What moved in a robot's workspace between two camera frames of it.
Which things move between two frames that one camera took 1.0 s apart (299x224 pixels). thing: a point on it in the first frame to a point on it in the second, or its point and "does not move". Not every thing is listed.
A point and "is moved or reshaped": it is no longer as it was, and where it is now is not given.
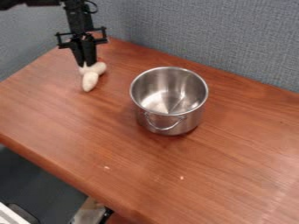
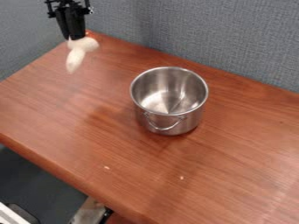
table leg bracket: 93,213 does not move
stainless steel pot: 170,96 does not move
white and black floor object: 14,214 does not move
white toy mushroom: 91,73 is moved or reshaped
